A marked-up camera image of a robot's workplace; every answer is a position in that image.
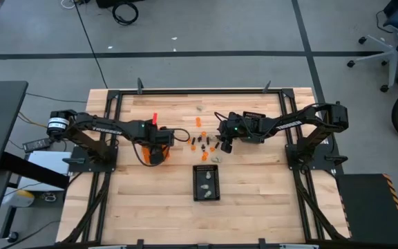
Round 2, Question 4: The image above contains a coiled black cable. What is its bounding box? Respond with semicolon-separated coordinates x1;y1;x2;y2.
111;1;140;26

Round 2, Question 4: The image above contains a white and yellow round object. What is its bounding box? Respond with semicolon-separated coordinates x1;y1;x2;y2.
1;189;36;209

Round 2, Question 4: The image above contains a black desk crossbeam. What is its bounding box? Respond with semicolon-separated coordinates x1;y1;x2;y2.
0;151;70;190

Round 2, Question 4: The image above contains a long black floor cable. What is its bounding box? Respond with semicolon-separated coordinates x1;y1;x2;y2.
73;2;109;89

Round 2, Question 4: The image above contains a white box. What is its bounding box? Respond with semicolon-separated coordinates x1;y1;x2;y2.
17;150;73;192

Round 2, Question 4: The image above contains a white and blue office chair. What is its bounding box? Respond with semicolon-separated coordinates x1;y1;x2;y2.
346;0;398;93

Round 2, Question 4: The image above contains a black power adapter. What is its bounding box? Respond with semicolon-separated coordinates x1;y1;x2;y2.
22;137;53;154

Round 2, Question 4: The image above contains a black slotted plastic basket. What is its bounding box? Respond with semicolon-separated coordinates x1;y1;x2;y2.
243;111;267;121
192;164;221;203

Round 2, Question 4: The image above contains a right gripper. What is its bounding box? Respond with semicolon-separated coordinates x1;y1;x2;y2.
215;113;257;154

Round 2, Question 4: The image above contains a black aluminium table frame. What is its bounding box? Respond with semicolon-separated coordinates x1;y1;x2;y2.
56;77;351;249

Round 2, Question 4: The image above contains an orange slotted plastic basket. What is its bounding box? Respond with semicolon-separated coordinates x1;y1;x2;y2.
141;144;171;165

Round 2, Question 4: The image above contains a black platform with hazard stripes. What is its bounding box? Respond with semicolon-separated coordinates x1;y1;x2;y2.
335;172;398;246

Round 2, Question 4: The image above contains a black equipment case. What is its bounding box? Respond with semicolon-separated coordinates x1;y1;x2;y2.
95;0;145;9

